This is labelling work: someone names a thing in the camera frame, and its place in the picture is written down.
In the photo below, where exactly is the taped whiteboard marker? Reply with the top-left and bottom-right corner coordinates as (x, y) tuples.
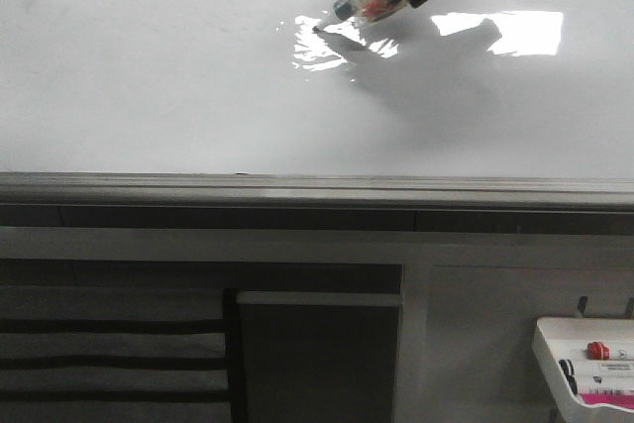
(313, 0), (408, 33)

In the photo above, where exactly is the white glossy whiteboard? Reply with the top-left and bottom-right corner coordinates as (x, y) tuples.
(1, 0), (633, 179)

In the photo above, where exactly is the pink whiteboard eraser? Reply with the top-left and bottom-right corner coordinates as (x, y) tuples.
(578, 393), (634, 410)

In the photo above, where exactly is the left black tray hook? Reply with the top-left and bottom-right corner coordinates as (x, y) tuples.
(575, 295), (588, 319)

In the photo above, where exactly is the black tray hook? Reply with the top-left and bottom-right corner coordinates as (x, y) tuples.
(575, 295), (588, 319)
(623, 297), (634, 319)

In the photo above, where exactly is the right black tray hook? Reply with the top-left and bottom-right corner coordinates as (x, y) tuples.
(623, 297), (634, 319)

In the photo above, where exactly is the dark grey panel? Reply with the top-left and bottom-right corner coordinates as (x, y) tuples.
(238, 291), (401, 422)

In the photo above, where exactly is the red capped white marker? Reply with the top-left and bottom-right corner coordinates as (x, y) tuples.
(585, 341), (634, 361)

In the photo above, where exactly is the lower black capped marker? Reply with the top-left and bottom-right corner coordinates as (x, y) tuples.
(566, 375), (634, 396)

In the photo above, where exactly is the white hanging marker tray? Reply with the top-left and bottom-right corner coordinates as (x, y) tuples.
(533, 317), (633, 422)

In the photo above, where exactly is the grey slatted shelf unit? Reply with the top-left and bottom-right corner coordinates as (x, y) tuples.
(1, 285), (248, 422)

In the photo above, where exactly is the grey whiteboard ledge rail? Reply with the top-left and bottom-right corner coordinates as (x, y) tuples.
(1, 172), (633, 236)

